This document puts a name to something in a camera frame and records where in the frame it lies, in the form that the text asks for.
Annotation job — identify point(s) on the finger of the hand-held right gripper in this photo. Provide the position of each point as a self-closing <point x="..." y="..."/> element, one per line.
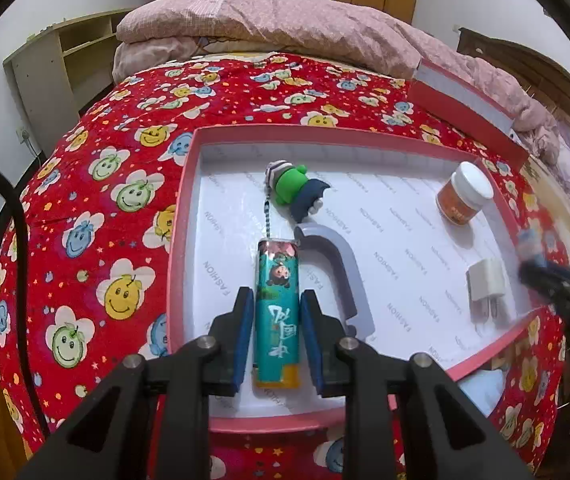
<point x="555" y="280"/>

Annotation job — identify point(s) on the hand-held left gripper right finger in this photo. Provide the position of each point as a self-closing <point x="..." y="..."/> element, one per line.
<point x="311" y="340"/>

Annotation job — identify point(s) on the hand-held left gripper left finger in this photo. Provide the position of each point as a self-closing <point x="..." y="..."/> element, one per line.
<point x="245" y="340"/>

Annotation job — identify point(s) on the blue plastic piece with cotton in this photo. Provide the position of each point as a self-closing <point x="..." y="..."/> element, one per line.
<point x="532" y="245"/>

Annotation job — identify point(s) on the green printed lighter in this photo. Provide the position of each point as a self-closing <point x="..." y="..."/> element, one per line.
<point x="277" y="310"/>

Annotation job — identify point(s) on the white charger plug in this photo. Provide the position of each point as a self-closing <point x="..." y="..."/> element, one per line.
<point x="485" y="285"/>

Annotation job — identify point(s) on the white jar with orange label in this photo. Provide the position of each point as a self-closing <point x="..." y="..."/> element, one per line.
<point x="462" y="195"/>

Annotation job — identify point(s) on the blue oval plastic shell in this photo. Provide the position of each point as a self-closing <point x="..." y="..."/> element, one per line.
<point x="485" y="392"/>

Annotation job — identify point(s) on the red cardboard box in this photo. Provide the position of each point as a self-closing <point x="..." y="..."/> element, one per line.
<point x="405" y="240"/>

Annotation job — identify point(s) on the red box lid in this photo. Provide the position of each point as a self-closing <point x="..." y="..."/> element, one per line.
<point x="465" y="105"/>

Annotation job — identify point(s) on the dark wooden headboard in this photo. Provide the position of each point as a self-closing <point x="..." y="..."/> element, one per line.
<point x="540" y="75"/>

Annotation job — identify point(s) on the red flower-print blanket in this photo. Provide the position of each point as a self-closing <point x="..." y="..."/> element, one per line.
<point x="115" y="170"/>

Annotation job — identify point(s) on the pink quilt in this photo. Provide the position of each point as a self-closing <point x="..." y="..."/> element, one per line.
<point x="285" y="20"/>

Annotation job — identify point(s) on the beige wooden shelf unit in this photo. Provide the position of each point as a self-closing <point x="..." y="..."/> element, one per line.
<point x="50" y="70"/>

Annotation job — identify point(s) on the wall socket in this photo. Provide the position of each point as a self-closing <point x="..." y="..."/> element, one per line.
<point x="25" y="135"/>

